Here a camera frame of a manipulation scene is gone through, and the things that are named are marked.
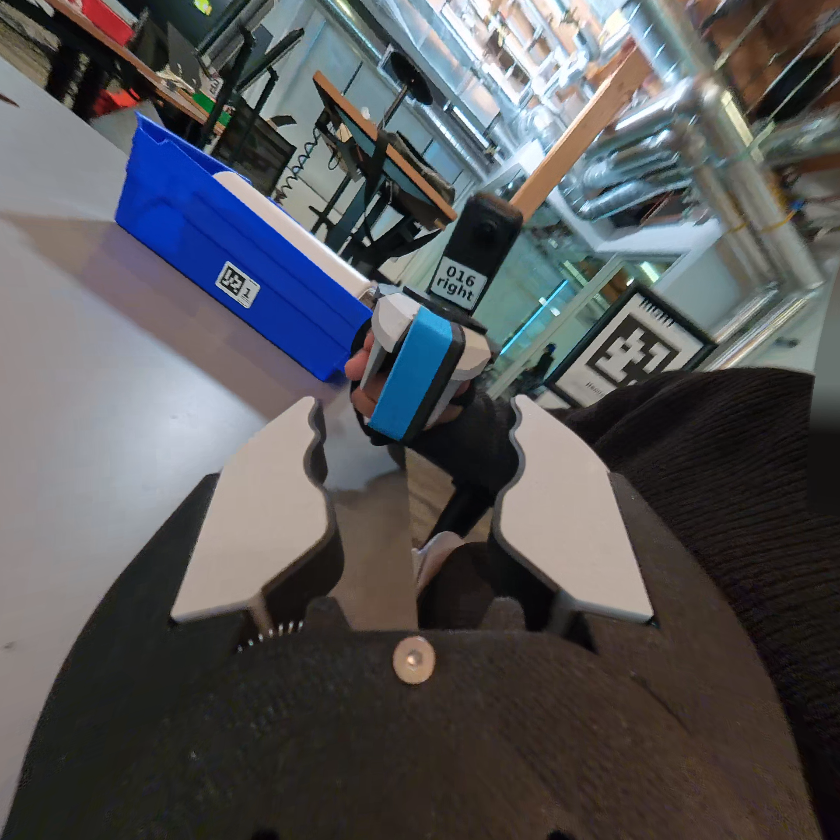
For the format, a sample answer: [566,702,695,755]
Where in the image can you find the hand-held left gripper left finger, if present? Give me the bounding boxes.
[169,395,345,647]

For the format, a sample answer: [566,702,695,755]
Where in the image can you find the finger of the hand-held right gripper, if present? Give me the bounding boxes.
[427,325,494,429]
[362,292,422,395]

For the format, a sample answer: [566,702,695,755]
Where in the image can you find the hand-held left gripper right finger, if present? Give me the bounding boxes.
[491,395,657,636]

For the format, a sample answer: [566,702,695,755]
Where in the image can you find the blue black foam block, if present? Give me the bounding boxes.
[366,307,467,442]

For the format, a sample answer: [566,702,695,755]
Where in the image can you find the blue plastic bin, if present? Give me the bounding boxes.
[115,112,375,383]

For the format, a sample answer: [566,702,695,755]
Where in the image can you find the person's right forearm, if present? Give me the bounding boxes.
[394,367,840,723]

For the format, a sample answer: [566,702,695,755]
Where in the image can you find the person's right hand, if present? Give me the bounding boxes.
[344,328,383,424]

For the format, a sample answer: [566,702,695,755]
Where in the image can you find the wooden edged table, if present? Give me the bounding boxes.
[311,71,458,263]

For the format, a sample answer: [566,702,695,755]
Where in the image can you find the black framed marker sign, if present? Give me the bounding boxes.
[545,282,718,409]

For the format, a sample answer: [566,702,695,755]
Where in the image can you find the black round disc stand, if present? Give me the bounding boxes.
[377,47,435,132]

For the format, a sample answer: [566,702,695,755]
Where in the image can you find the black crate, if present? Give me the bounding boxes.
[217,112,298,198]

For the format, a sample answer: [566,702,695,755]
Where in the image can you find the wooden top table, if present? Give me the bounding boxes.
[46,0,231,132]

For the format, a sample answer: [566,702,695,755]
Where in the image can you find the red plastic bin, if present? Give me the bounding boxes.
[66,0,135,46]

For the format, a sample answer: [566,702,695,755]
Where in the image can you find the silver spiral duct pipes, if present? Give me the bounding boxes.
[315,0,519,158]

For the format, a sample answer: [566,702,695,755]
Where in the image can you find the black coiled cable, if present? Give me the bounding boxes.
[282,131,324,198]

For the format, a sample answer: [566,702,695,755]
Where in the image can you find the silver ventilation duct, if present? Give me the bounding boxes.
[577,0,828,296]

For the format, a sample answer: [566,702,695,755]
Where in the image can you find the black metal frame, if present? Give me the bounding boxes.
[197,26,306,132]

